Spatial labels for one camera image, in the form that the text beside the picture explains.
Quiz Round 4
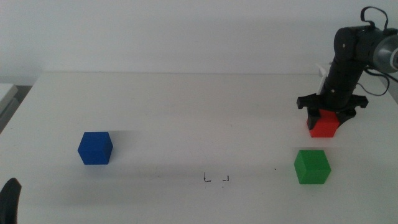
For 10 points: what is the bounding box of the red cube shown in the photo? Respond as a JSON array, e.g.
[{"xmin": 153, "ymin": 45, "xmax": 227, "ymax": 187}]
[{"xmin": 307, "ymin": 108, "xmax": 340, "ymax": 138}]

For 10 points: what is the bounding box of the green cube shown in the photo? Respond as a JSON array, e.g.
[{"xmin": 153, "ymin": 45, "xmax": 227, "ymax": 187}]
[{"xmin": 294, "ymin": 149, "xmax": 332, "ymax": 185}]

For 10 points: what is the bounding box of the blue cube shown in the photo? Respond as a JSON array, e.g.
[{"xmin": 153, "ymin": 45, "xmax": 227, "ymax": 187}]
[{"xmin": 77, "ymin": 131, "xmax": 114, "ymax": 166}]

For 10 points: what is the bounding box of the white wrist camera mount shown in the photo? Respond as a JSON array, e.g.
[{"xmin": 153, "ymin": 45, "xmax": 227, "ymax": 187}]
[{"xmin": 315, "ymin": 63, "xmax": 328, "ymax": 96}]

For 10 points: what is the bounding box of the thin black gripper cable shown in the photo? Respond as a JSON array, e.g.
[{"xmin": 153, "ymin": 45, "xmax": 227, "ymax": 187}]
[{"xmin": 354, "ymin": 68, "xmax": 391, "ymax": 97}]

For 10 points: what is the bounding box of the black looped wrist cable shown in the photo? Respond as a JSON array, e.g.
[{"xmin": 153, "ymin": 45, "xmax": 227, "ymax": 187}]
[{"xmin": 360, "ymin": 6, "xmax": 389, "ymax": 30}]

